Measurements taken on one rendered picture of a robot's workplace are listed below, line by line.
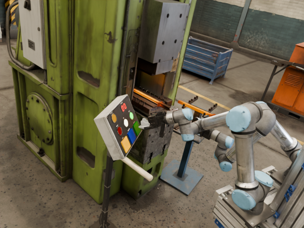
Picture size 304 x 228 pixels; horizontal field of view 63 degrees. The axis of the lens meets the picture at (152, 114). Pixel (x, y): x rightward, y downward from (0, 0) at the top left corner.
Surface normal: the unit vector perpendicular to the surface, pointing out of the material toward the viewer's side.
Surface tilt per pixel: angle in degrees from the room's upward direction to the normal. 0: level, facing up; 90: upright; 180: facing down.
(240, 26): 90
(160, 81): 90
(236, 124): 83
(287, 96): 90
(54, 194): 0
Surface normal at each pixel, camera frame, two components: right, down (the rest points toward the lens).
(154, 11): -0.65, 0.28
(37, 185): 0.15, -0.86
